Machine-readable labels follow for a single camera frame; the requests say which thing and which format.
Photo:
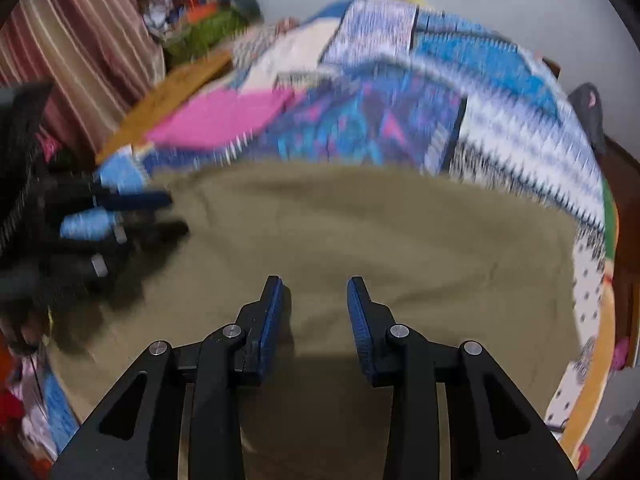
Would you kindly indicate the pile of colourful clothes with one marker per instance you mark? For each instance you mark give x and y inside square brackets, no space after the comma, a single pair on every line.
[200,10]

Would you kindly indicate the striped maroon curtain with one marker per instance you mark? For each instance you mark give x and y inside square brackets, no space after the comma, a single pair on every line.
[75,50]

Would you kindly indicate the patchwork printed blanket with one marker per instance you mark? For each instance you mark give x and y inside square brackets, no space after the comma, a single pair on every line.
[390,105]

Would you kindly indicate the olive khaki pants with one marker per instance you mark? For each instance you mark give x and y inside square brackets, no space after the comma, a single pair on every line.
[380,260]

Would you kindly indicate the dark grey cloth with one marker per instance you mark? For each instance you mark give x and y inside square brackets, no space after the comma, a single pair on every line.
[590,110]

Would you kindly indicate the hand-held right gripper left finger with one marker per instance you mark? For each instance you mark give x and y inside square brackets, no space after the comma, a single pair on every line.
[270,320]

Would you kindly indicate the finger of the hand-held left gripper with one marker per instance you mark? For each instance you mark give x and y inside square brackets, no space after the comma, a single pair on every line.
[100,224]
[135,200]

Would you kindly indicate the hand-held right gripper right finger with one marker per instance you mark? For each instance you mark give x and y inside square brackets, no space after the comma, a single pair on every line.
[361,330]

